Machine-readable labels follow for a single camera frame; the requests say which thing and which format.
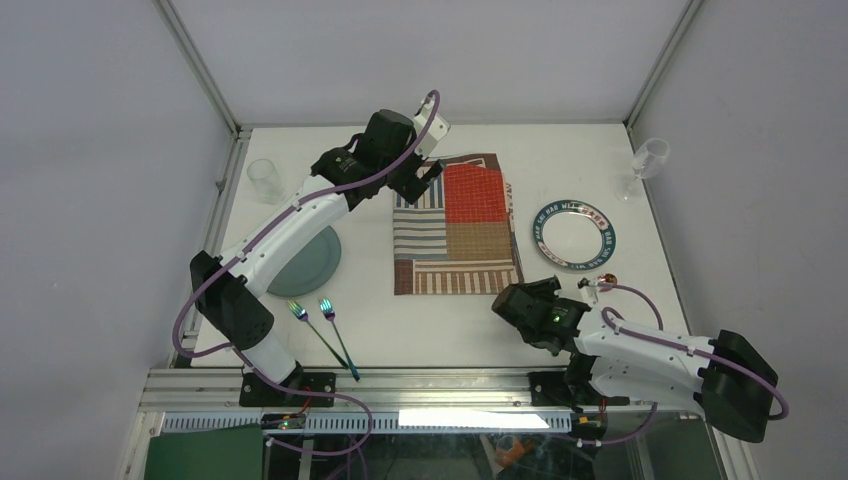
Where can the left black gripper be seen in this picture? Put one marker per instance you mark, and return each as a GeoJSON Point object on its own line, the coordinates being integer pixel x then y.
{"type": "Point", "coordinates": [411, 186]}

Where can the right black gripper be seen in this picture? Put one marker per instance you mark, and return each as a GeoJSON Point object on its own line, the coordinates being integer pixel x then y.
{"type": "Point", "coordinates": [545, 288]}

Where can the iridescent spoon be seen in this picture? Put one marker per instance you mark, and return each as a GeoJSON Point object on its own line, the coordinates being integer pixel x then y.
{"type": "Point", "coordinates": [607, 282]}

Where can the brown striped placemat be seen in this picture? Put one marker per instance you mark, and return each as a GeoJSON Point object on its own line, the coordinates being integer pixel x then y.
{"type": "Point", "coordinates": [458, 237]}

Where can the white green-rimmed small plate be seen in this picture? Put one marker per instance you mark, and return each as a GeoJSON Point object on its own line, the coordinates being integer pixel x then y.
{"type": "Point", "coordinates": [574, 235]}

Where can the large teal plate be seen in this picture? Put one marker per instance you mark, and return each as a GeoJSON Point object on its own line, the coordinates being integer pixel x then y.
{"type": "Point", "coordinates": [311, 268]}

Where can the clear wine glass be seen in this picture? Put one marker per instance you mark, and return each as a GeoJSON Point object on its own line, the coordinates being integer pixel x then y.
{"type": "Point", "coordinates": [647, 162]}

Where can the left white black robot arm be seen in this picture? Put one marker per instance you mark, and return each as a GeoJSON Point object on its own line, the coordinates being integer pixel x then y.
{"type": "Point", "coordinates": [227, 288]}

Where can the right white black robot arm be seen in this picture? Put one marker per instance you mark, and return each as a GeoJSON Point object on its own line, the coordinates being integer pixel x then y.
{"type": "Point", "coordinates": [616, 362]}

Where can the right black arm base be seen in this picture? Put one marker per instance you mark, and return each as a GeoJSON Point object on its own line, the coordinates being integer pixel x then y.
{"type": "Point", "coordinates": [573, 390]}

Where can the clear plastic cup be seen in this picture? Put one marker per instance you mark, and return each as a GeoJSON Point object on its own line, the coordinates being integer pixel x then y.
{"type": "Point", "coordinates": [266, 181]}

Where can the orange object below table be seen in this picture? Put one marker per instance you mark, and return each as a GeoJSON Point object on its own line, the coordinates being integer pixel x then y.
{"type": "Point", "coordinates": [510, 449]}

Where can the green board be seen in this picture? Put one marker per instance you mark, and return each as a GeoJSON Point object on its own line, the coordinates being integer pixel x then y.
{"type": "Point", "coordinates": [230, 453]}

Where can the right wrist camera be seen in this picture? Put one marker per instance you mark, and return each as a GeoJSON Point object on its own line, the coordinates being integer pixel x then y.
{"type": "Point", "coordinates": [589, 291]}

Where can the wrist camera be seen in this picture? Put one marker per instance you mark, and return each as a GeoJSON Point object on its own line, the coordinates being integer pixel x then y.
{"type": "Point", "coordinates": [430, 128]}
{"type": "Point", "coordinates": [589, 291]}

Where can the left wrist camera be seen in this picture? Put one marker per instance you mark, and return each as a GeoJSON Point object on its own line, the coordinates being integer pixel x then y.
{"type": "Point", "coordinates": [430, 128]}

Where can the white slotted cable duct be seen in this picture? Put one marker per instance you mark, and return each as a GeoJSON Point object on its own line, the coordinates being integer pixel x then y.
{"type": "Point", "coordinates": [404, 421]}

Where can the aluminium front rail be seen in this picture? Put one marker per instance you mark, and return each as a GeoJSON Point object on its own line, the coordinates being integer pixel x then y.
{"type": "Point", "coordinates": [381, 389]}

